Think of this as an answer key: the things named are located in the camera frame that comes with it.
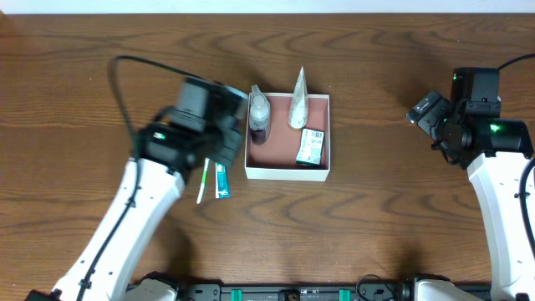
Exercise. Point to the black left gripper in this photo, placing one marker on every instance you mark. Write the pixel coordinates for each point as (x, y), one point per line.
(228, 151)

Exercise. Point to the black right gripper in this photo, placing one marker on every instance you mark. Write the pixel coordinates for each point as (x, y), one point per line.
(443, 140)

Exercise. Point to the green white toothbrush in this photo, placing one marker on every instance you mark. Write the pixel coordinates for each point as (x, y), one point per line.
(202, 187)

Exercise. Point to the clear spray bottle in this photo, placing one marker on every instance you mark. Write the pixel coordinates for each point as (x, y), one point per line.
(259, 121)

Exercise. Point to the white cosmetic tube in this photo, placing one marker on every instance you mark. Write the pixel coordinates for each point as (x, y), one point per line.
(298, 111)

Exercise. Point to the green white soap box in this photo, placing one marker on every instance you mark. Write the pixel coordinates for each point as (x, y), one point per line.
(311, 148)

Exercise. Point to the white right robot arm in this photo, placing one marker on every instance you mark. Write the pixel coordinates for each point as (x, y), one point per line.
(498, 157)

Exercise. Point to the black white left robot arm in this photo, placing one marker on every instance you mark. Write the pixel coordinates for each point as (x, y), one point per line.
(154, 179)

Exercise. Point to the teal white toothpaste tube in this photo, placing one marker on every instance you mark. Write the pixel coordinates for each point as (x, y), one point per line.
(222, 184)

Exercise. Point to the white box with pink interior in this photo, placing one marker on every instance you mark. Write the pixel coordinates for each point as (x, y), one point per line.
(275, 159)

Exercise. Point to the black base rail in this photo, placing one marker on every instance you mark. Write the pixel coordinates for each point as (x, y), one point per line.
(215, 292)

